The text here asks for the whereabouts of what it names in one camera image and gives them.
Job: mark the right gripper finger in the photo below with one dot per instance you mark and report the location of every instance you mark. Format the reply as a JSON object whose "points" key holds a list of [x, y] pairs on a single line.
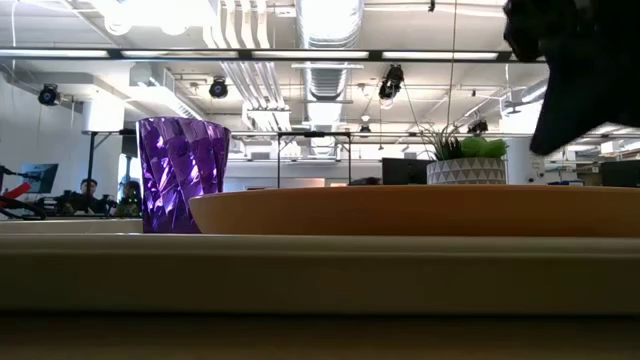
{"points": [[580, 100]]}

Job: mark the tan wooden plate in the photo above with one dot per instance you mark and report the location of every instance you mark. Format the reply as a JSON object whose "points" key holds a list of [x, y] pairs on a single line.
{"points": [[415, 212]]}

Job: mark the beige plastic tray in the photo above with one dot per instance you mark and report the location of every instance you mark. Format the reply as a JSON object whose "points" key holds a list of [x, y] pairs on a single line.
{"points": [[320, 272]]}

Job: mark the purple faceted cup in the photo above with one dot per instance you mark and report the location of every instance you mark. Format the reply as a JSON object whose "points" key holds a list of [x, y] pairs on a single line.
{"points": [[175, 175]]}

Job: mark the green artificial plant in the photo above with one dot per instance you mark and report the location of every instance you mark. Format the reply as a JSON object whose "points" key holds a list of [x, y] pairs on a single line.
{"points": [[480, 147]]}

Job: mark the black computer monitor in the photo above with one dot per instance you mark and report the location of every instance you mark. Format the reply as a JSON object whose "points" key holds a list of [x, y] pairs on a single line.
{"points": [[404, 171]]}

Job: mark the overhead light bar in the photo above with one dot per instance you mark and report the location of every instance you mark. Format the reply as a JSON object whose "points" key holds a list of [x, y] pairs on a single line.
{"points": [[250, 54]]}

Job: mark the person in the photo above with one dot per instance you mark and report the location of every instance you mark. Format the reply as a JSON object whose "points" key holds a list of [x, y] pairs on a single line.
{"points": [[85, 197], [130, 200]]}

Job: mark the red and black device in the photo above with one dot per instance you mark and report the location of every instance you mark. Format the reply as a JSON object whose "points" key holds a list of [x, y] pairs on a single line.
{"points": [[15, 200]]}

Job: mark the black ceiling camera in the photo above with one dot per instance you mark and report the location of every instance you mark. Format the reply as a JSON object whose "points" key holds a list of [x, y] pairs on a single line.
{"points": [[49, 95], [391, 82], [218, 88]]}

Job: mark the silver ventilation duct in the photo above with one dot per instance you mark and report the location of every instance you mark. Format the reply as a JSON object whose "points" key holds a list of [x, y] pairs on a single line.
{"points": [[327, 50]]}

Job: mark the black metal stand frame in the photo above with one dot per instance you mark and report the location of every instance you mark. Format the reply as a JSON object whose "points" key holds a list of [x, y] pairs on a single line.
{"points": [[314, 134]]}

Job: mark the wall screen with blue picture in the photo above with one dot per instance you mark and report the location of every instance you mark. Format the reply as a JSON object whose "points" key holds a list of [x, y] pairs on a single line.
{"points": [[40, 177]]}

